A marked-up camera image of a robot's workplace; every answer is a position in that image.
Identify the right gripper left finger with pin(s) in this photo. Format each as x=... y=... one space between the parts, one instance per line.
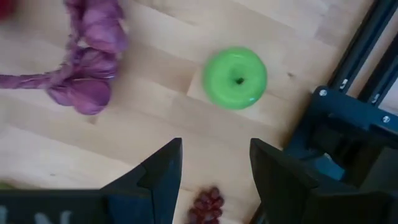
x=164 y=180

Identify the red pomegranate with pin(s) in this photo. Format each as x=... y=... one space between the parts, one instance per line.
x=4 y=7

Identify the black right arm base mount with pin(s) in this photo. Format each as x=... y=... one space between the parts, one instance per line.
x=342 y=124

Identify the green apple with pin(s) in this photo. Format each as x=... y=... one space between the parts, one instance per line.
x=233 y=93

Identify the purple grape bunch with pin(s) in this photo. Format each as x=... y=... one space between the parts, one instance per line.
x=93 y=62

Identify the black aluminium table frame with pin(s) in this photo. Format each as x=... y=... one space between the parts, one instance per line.
x=362 y=40

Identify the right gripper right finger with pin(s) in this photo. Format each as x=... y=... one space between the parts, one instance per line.
x=276 y=186

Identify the dark red grape bunch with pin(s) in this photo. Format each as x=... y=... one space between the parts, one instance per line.
x=206 y=205

